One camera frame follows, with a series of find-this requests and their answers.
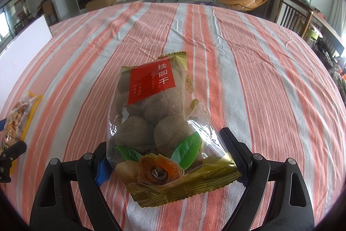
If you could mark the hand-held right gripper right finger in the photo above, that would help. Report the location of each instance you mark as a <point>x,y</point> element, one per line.
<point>238,151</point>

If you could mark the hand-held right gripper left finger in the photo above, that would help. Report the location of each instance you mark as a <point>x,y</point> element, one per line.
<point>102,172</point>

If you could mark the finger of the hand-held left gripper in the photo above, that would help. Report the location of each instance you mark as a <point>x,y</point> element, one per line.
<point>15,149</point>
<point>2,122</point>

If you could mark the yellow-edged cookie packet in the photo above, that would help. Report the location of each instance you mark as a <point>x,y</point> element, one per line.
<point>19,117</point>

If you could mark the red clear snack bag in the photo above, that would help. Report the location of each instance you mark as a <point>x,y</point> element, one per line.
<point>156,112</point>

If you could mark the orange grey striped tablecloth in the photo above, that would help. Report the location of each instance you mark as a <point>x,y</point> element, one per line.
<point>243,71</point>

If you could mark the large white box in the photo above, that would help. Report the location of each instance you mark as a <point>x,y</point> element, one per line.
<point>24,44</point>

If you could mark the dark wooden chair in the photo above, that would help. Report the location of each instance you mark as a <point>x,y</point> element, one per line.
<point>290,11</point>

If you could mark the wooden side table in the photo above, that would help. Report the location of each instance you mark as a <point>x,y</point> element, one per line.
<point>324,24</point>

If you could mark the cardboard box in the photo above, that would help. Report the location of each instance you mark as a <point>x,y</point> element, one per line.
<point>101,2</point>

